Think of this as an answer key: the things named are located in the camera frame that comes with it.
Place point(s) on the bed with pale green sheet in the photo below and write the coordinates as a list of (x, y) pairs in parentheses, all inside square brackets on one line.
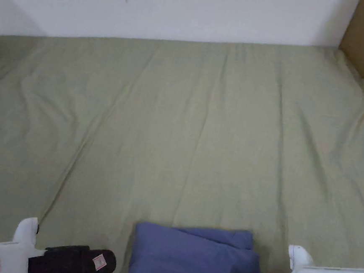
[(176, 125)]

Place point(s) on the blue folded garment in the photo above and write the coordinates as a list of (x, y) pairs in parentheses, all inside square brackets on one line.
[(184, 262)]

